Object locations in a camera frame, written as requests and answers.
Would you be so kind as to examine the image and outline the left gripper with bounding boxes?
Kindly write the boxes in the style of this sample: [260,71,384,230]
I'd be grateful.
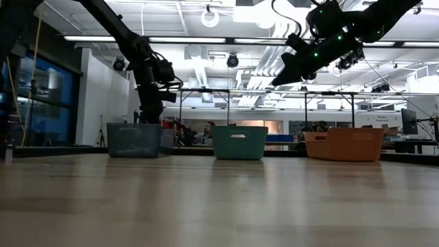
[137,84,178,124]

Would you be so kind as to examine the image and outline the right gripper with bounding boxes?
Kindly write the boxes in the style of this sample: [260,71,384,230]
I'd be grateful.
[272,33,359,86]

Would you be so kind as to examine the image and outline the black monitor on arm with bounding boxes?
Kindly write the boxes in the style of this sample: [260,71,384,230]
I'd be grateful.
[401,108,418,135]

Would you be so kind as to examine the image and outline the gray plastic bin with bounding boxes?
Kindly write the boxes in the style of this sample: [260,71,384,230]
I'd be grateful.
[106,122,174,158]

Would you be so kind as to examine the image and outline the person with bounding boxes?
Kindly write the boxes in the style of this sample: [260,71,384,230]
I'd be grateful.
[194,121,216,145]

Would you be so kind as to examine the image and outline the black ceiling spotlight cluster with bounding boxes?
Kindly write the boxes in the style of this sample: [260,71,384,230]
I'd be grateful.
[334,51,366,71]

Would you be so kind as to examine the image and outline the blue storage box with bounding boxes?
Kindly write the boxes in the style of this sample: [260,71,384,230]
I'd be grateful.
[266,134,295,143]

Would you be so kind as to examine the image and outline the orange plastic bin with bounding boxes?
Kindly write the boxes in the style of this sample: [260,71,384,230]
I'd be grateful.
[302,127,386,162]

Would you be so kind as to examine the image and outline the teal plastic bin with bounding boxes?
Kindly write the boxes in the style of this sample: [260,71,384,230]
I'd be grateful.
[210,125,269,161]

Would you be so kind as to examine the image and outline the black track spotlights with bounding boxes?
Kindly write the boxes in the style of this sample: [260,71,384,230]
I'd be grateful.
[371,82,391,93]

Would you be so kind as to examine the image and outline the black background frame stand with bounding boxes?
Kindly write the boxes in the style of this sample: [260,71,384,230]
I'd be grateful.
[178,88,231,127]
[303,91,356,128]

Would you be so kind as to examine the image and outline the black left camera cable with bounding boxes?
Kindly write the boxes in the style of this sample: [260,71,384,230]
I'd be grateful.
[150,51,185,91]

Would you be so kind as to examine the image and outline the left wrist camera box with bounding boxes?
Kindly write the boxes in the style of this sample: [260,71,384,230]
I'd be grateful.
[152,58,176,85]

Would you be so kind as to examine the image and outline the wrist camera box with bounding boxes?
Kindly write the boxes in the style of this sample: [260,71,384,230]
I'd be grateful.
[152,58,176,85]
[306,1,347,37]

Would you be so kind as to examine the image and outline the black aluminium table frame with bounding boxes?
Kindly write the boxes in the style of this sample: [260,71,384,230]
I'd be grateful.
[0,145,439,166]

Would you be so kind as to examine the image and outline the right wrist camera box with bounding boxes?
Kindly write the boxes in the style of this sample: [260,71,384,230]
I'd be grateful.
[306,1,347,37]

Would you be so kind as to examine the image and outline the black ceiling light rail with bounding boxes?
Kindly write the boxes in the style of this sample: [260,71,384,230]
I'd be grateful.
[63,35,439,49]

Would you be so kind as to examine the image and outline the white ring lamp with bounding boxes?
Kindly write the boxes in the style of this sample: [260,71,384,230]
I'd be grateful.
[200,8,220,28]

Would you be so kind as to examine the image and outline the yellow cable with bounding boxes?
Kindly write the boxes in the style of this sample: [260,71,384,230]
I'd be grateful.
[5,13,43,148]

